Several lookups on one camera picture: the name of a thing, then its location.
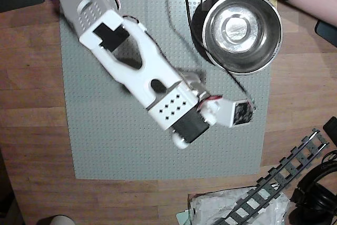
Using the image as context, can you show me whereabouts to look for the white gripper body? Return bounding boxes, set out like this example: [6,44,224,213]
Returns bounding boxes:
[171,94,223,150]

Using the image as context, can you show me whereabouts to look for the large grey lego baseplate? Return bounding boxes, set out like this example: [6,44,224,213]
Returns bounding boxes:
[59,0,272,181]

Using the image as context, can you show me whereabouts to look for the grey lego train track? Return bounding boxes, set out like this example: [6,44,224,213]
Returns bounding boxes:
[212,128,330,225]

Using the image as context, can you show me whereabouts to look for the clear plastic bag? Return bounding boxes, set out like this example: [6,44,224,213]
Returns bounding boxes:
[187,187,292,225]

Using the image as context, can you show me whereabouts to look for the pale green paper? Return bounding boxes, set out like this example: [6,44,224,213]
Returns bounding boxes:
[175,209,193,225]

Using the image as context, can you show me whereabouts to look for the steel bowl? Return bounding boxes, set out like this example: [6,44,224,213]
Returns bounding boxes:
[201,0,283,75]

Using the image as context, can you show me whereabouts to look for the black oblong object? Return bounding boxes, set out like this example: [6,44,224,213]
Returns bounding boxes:
[322,116,337,142]

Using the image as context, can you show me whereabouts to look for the black headphones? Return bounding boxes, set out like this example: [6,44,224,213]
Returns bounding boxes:
[288,150,337,225]

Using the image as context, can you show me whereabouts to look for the dark phone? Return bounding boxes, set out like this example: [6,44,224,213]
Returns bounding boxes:
[314,18,337,51]

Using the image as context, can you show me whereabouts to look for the white cylinder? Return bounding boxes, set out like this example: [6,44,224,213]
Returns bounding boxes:
[35,214,76,225]

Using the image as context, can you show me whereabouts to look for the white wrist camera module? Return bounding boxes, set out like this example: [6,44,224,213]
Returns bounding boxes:
[216,98,254,129]

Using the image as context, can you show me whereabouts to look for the black camera cable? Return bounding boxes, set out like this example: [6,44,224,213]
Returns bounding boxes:
[157,0,257,110]

